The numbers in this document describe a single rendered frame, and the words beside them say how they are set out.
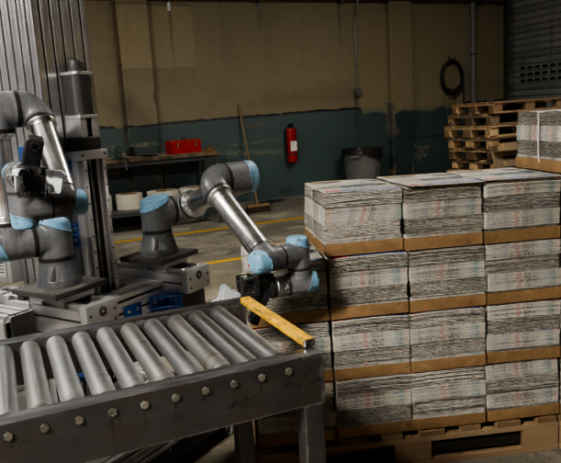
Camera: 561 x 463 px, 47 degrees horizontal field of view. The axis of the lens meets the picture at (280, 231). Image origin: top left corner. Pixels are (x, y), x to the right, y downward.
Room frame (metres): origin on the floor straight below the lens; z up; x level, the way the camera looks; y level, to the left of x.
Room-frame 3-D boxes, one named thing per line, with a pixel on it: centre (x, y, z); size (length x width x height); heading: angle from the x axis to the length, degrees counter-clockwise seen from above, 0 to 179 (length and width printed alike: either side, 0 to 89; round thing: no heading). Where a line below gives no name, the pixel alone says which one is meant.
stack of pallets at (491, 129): (8.72, -3.06, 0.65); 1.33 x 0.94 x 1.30; 117
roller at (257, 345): (1.64, 0.11, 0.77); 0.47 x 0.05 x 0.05; 23
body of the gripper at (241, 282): (2.04, 0.09, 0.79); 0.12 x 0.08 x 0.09; 113
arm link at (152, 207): (2.58, 0.49, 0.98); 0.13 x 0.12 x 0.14; 128
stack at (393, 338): (2.45, -0.43, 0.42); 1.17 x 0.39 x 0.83; 96
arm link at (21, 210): (1.87, 0.72, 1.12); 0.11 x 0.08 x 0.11; 122
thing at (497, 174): (2.48, -0.85, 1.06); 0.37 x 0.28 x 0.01; 7
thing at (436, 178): (2.44, -0.57, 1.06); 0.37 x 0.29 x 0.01; 8
